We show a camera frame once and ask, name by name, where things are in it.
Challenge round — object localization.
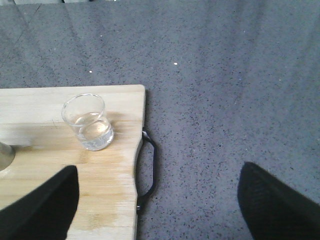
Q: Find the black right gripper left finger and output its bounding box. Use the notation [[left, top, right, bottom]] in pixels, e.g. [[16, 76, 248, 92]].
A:
[[0, 165, 79, 240]]

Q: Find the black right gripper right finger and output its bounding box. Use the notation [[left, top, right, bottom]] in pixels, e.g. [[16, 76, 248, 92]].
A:
[[237, 162, 320, 240]]

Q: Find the steel double jigger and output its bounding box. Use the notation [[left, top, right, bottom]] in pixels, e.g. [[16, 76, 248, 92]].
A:
[[0, 142, 16, 171]]

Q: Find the small glass beaker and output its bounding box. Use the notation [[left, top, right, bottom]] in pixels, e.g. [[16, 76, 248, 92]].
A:
[[61, 93, 114, 151]]

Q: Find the wooden cutting board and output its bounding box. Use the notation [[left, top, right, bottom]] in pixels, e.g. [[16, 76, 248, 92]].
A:
[[0, 84, 146, 240]]

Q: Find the black cutting board handle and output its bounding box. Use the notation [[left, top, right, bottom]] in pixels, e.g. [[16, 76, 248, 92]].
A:
[[135, 128, 158, 215]]

